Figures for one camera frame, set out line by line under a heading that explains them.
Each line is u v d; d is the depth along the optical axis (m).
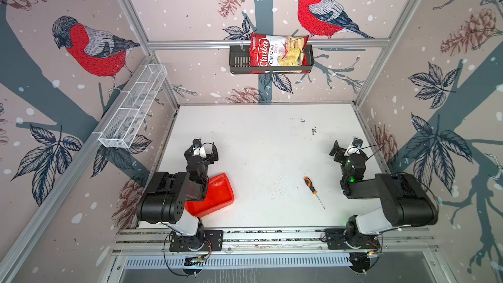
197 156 0.79
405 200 0.46
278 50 0.88
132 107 0.78
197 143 0.77
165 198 0.45
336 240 0.73
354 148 0.78
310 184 0.87
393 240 0.75
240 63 0.95
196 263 0.72
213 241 0.73
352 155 0.73
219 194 0.91
